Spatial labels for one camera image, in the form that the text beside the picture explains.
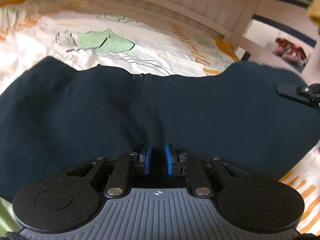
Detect white patterned duvet cover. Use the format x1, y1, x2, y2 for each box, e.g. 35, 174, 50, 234
1, 0, 319, 235

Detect red clothes on shelf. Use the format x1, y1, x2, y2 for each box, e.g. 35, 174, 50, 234
273, 37, 308, 72

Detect white wooden bed frame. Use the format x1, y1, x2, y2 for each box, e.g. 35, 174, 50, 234
0, 0, 320, 71

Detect dark navy fleece hoodie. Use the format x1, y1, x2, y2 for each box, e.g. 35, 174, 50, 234
1, 57, 319, 201

